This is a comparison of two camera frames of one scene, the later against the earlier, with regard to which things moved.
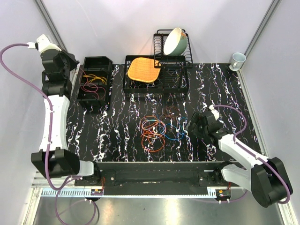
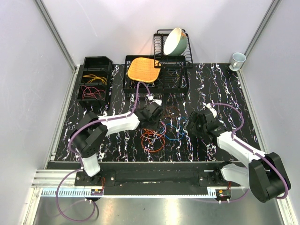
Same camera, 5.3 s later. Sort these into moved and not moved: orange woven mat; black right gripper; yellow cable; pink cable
Moved: pink cable
Not moved: yellow cable; black right gripper; orange woven mat
